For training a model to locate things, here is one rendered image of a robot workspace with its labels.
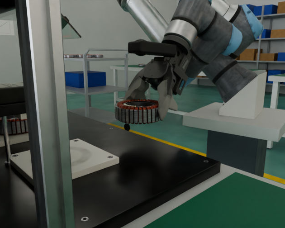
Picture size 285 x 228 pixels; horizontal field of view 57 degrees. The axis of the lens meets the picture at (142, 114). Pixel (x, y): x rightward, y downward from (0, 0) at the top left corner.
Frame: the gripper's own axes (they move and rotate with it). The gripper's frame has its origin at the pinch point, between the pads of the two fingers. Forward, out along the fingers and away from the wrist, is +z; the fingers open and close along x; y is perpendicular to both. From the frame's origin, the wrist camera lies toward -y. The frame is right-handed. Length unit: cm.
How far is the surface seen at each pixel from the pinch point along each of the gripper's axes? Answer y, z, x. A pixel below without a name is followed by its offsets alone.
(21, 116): -24.0, 11.2, -2.8
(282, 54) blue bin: 483, -334, 177
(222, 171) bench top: 8.0, 5.1, -19.9
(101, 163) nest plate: -9.8, 13.0, -7.3
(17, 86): -26.5, 7.5, -2.4
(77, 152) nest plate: -10.2, 13.3, 0.1
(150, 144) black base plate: 3.5, 5.5, -4.4
